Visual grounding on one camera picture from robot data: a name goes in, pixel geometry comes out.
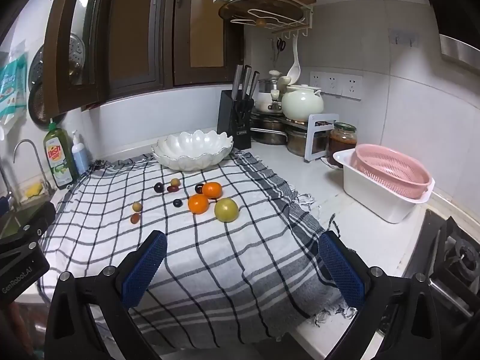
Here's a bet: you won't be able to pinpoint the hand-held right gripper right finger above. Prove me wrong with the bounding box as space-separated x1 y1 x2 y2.
318 230 442 360

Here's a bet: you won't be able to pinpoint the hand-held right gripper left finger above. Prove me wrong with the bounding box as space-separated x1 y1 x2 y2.
45 229 168 360

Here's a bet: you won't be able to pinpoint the orange mandarin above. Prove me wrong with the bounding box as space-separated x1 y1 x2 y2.
202 182 224 200
187 194 210 215

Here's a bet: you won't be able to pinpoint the yellow-green round fruit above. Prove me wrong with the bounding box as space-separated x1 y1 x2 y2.
214 197 239 223

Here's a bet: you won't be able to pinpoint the white scalloped bowl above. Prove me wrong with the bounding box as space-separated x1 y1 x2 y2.
151 130 234 172

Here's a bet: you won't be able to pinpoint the steel sink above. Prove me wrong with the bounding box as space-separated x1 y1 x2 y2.
0 208 34 239

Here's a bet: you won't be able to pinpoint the green dish soap bottle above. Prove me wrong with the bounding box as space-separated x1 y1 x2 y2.
43 119 77 190

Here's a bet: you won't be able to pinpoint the curved steel faucet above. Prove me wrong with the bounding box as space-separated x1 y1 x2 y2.
13 139 55 196

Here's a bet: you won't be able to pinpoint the white plastic basin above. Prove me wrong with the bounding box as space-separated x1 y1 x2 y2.
333 148 436 224

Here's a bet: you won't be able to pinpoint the black white checked cloth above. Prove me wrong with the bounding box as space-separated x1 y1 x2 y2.
37 150 357 349

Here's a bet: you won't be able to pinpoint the perforated round pan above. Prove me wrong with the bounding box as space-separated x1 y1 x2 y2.
28 82 57 124

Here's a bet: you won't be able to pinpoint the gas stove burner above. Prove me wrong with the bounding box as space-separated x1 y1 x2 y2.
409 210 480 331

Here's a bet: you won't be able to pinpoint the pink colander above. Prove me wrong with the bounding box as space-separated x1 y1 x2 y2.
352 143 433 199

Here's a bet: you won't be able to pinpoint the teal printed plastic bags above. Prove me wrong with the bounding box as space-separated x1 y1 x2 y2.
0 50 29 136

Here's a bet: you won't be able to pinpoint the white shelf rack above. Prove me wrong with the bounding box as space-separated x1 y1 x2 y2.
285 113 340 163

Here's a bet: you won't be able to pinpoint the glass jar of red sauce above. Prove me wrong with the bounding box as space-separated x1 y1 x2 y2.
329 122 358 162

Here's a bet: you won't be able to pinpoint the tall steel pot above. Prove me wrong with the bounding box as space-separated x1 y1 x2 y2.
287 124 314 156

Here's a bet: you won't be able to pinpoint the wide steel pot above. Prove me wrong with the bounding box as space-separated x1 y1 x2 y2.
250 114 289 145

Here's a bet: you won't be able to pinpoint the round metal steamer tray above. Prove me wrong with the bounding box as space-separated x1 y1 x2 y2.
29 34 88 91

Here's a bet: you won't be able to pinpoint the brown open window sash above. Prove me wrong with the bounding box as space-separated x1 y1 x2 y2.
43 0 113 115

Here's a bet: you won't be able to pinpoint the black knife block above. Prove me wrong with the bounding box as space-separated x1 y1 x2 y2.
217 90 253 150

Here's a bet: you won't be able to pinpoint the white ceramic pot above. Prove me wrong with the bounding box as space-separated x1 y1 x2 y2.
281 84 325 122

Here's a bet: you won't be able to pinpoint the steel pot with cream knob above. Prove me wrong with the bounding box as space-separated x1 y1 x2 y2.
255 70 286 113

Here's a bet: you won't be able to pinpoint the white ladle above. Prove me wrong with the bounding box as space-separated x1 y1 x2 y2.
287 37 302 83

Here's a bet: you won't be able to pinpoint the steel range hood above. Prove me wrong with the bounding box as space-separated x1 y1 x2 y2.
420 0 480 64

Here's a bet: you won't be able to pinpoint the round wooden board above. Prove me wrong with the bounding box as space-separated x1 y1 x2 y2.
219 2 304 27

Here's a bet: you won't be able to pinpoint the steel-handled knife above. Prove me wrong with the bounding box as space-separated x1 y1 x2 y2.
248 71 260 100
230 65 244 100
240 65 252 100

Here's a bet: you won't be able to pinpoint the brown window frame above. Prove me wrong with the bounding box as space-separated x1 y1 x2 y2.
86 0 244 102

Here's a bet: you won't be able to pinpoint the clear wall hooks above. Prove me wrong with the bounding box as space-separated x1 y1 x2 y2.
389 30 419 47

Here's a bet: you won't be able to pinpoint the white wire hanging rack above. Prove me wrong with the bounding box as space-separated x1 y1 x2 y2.
218 0 317 40

